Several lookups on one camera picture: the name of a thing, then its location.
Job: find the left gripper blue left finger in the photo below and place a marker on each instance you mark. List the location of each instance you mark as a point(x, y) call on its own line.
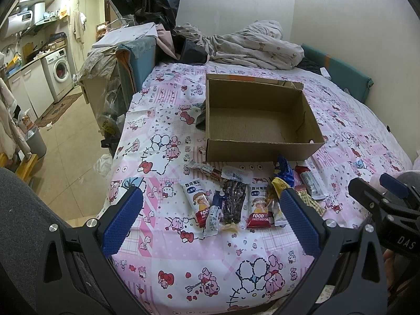
point(117, 220)

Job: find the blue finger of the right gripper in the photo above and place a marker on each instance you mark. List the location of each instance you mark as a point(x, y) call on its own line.
point(394, 186)

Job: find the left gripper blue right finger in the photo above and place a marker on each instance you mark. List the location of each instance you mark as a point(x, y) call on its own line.
point(304, 221)

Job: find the wafer stick packet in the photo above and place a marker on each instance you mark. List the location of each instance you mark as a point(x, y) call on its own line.
point(308, 200)

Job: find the red white bar wrapper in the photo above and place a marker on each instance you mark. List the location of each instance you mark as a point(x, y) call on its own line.
point(313, 184)

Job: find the white rice cake packet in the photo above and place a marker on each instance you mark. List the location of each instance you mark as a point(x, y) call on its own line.
point(258, 213)
point(197, 199)

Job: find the blue snack bag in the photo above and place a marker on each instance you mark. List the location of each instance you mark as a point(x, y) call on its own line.
point(283, 170)

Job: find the dark chocolate snack packet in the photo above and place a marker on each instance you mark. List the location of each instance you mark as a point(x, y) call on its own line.
point(235, 193)

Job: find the clear brown snack wrapper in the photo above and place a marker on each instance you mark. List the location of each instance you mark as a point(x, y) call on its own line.
point(206, 169)

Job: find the yellow gold snack packet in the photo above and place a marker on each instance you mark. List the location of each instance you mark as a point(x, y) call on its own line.
point(279, 185)

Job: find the blue white small sachet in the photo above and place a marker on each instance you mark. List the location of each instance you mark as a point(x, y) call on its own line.
point(213, 221)

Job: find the person's right hand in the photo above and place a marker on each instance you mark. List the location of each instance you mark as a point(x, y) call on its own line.
point(389, 259)

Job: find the teal headboard cushion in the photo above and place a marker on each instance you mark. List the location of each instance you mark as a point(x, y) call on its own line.
point(346, 77)

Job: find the grey trash bin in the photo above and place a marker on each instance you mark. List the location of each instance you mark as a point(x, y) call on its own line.
point(35, 142)

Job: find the cardboard box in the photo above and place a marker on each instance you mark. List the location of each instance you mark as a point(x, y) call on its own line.
point(252, 119)

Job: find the brown floor mat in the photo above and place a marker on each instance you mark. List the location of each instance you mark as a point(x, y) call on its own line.
point(56, 111)

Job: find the dark cloth beside box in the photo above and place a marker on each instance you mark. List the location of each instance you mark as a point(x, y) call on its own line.
point(201, 119)

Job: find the white washing machine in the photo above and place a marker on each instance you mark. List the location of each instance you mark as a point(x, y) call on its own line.
point(57, 72)

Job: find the white kitchen cabinet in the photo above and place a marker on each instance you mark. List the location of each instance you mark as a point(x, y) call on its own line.
point(30, 88)

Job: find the teal side cushion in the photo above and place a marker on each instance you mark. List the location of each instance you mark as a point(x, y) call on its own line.
point(135, 62)

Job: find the crumpled floral blanket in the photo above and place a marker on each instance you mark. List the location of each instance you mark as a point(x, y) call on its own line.
point(259, 44)

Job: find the white water heater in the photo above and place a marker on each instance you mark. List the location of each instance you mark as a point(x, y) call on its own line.
point(16, 23)

